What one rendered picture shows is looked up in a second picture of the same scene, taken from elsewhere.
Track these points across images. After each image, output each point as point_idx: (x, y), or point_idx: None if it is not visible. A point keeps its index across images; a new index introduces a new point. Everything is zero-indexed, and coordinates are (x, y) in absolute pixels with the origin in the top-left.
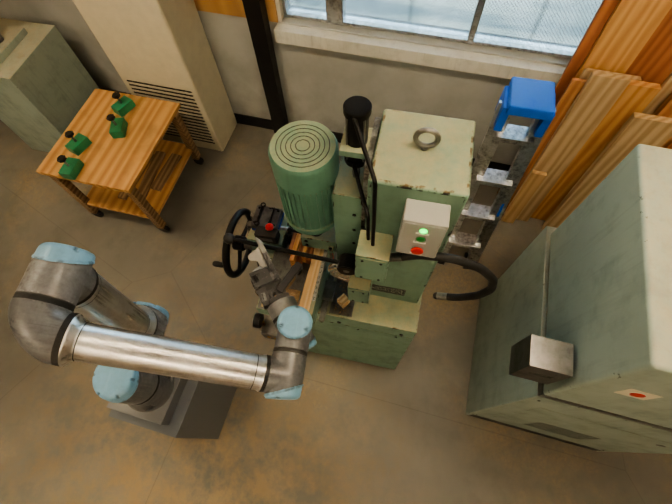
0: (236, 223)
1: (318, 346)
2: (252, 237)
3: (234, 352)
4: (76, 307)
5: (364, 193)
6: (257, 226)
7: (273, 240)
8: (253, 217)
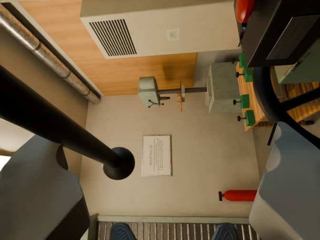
0: (265, 70)
1: None
2: (283, 68)
3: None
4: None
5: None
6: (242, 41)
7: (302, 10)
8: (238, 34)
